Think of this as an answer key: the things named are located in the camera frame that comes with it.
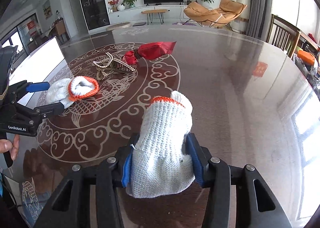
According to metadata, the white knit glove pile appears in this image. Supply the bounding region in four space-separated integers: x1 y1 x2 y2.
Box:
46 76 99 109

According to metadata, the person left hand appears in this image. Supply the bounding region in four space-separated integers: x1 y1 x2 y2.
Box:
0 135 20 161

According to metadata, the beaded hair claw clip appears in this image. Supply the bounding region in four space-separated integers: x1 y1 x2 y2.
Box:
93 52 136 81

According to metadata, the red snack packet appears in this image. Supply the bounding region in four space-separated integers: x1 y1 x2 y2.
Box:
122 42 176 65

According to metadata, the red flower vase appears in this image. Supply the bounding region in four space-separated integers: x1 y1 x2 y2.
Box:
108 0 119 12

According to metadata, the green potted plant left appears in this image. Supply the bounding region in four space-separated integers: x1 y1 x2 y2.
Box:
122 0 137 8

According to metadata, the wooden bench stool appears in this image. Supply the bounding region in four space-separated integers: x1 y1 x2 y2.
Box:
141 9 169 25

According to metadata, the orange box on sideboard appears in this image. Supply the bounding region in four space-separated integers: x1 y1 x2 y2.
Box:
297 49 316 66

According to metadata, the white tv cabinet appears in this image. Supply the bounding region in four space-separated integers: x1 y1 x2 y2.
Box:
108 5 189 24

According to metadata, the wooden dining chair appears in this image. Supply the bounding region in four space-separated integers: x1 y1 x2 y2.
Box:
267 14 301 59

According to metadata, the grey curtain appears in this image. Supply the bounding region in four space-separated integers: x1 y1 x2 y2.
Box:
246 0 272 41

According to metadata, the orange lounge chair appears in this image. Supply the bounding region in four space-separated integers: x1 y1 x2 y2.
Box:
184 0 247 27

